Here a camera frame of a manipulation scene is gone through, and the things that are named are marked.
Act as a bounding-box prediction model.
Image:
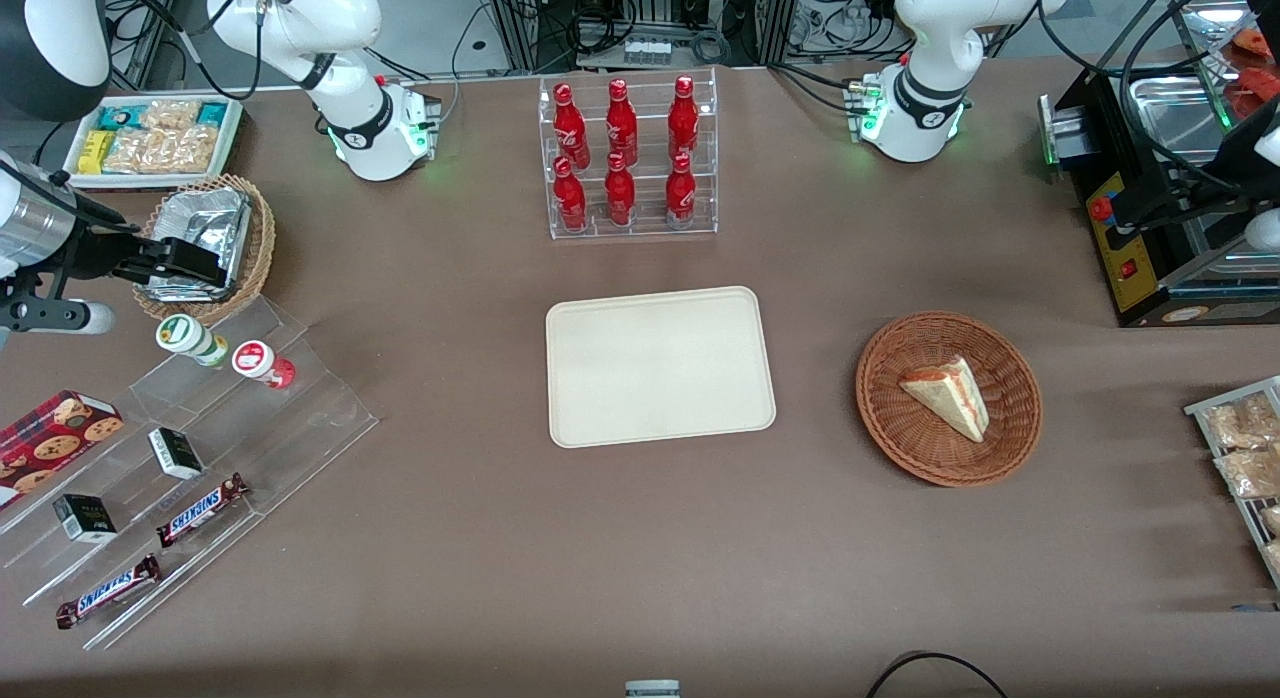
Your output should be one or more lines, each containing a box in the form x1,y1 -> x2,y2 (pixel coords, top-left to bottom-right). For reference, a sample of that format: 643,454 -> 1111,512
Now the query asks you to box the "wrapped sandwich wedge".
898,354 -> 991,444

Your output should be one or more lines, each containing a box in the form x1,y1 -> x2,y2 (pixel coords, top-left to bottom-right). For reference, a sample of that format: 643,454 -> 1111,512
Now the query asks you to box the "grey wire rack tray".
1184,375 -> 1280,591

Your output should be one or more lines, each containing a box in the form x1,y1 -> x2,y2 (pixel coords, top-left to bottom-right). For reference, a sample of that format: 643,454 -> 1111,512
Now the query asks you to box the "red tartan cookie box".
0,390 -> 125,511

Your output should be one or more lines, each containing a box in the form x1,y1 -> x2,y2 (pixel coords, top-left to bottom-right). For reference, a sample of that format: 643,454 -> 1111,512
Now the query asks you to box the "beige plastic tray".
545,286 -> 778,449

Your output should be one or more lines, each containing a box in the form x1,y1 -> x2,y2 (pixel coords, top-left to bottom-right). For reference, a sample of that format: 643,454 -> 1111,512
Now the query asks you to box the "black machine with yellow panel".
1038,66 -> 1280,329

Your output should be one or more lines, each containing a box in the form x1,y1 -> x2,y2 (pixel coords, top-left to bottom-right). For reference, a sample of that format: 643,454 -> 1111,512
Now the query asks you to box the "brown round wicker basket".
855,311 -> 1045,489

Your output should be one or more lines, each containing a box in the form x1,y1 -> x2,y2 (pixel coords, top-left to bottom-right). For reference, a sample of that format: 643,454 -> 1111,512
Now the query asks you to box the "small clear peanut snack bag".
141,100 -> 202,131

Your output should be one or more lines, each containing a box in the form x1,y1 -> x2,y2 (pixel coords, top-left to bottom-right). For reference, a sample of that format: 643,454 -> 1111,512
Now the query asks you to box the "red cola bottle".
604,152 -> 638,228
553,82 -> 592,170
606,78 -> 640,166
664,153 -> 698,230
553,157 -> 589,233
667,75 -> 701,162

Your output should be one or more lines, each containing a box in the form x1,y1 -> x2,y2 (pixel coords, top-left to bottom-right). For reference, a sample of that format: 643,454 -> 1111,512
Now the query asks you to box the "white rectangular snack tray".
64,95 -> 247,192

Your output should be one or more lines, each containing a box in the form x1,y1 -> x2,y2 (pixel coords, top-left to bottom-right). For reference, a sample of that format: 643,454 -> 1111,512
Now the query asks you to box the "red gum bottle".
232,340 -> 297,391

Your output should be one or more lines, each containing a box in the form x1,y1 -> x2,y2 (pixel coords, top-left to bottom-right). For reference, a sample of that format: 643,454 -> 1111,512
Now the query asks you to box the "snickers chocolate bar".
55,555 -> 162,630
156,473 -> 251,549

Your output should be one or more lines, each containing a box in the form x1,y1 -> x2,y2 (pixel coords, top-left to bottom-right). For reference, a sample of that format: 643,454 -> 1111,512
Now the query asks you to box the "light oval wicker basket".
132,174 -> 277,328

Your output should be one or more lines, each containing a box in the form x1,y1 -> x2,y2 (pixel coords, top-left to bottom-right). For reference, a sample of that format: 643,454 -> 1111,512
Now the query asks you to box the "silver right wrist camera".
0,297 -> 117,337

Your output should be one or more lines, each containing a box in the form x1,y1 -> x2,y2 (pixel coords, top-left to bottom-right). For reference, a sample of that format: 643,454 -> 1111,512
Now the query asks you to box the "clear acrylic bottle rack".
538,67 -> 720,242

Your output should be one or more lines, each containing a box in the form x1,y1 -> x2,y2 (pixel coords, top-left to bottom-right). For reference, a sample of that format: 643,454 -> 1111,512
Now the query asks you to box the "green gum bottle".
155,315 -> 229,369

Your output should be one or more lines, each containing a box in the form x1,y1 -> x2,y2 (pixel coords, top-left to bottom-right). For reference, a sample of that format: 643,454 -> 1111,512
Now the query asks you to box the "clear acrylic stepped shelf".
0,296 -> 380,651

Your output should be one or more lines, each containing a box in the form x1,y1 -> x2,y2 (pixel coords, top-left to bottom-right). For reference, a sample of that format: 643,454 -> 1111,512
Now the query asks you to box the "large clear peanut snack bag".
104,126 -> 219,175

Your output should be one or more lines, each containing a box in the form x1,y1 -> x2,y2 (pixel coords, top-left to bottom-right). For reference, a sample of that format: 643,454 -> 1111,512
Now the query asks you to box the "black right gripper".
60,218 -> 229,292

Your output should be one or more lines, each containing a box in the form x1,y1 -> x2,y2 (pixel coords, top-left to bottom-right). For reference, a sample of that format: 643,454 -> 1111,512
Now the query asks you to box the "black cable loop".
865,652 -> 1011,698

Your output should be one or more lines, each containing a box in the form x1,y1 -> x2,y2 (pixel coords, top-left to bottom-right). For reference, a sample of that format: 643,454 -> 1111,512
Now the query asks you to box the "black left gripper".
1112,110 -> 1280,233

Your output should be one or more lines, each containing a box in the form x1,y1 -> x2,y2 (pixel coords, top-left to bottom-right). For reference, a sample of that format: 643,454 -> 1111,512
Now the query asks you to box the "small black box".
148,428 -> 205,481
52,494 -> 118,545

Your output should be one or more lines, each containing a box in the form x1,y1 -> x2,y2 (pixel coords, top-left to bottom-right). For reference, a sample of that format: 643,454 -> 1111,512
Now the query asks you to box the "steel pan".
1127,72 -> 1247,171

